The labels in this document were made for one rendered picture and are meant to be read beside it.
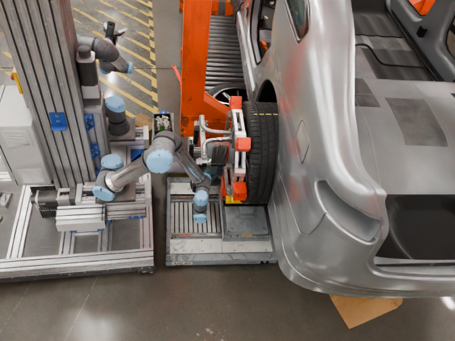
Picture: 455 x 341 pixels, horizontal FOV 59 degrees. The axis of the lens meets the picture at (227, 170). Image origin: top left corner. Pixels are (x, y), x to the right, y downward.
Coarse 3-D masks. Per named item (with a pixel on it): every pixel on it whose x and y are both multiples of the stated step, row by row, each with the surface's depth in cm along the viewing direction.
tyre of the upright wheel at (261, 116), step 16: (256, 112) 236; (272, 112) 238; (256, 128) 229; (272, 128) 230; (256, 144) 226; (272, 144) 228; (256, 160) 227; (272, 160) 228; (256, 176) 230; (272, 176) 231; (256, 192) 238
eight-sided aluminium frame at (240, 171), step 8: (232, 112) 243; (240, 112) 243; (232, 120) 243; (240, 120) 239; (240, 128) 238; (224, 136) 279; (240, 136) 231; (224, 168) 279; (232, 168) 280; (240, 168) 232; (224, 176) 278; (232, 176) 275; (240, 176) 234; (232, 184) 240
